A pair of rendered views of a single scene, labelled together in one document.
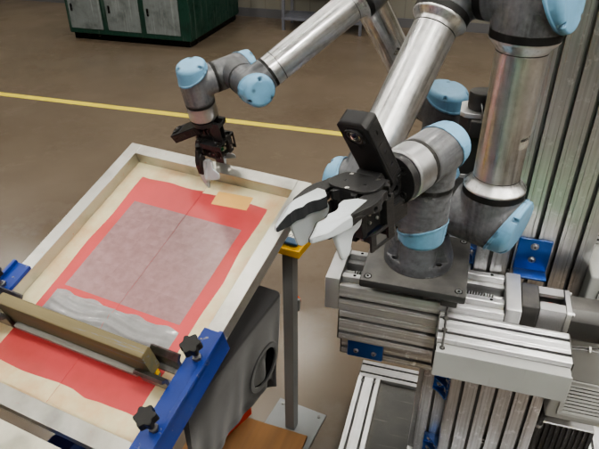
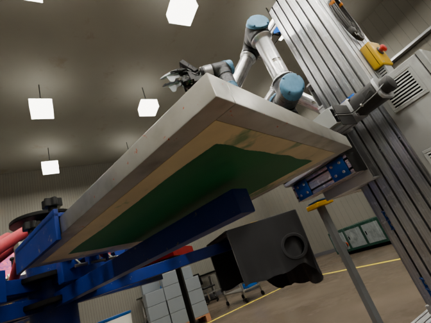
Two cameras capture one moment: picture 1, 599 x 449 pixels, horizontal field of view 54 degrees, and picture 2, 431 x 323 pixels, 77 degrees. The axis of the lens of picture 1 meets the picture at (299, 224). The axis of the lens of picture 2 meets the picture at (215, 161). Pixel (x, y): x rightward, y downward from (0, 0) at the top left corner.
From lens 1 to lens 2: 150 cm
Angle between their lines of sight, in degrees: 66
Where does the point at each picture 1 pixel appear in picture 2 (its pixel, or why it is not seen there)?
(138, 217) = not seen: hidden behind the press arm
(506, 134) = (267, 61)
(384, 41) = (305, 102)
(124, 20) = (357, 240)
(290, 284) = (329, 229)
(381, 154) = (186, 65)
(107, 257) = not seen: hidden behind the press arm
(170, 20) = (378, 232)
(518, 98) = (262, 50)
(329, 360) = not seen: outside the picture
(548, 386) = (324, 121)
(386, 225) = (188, 76)
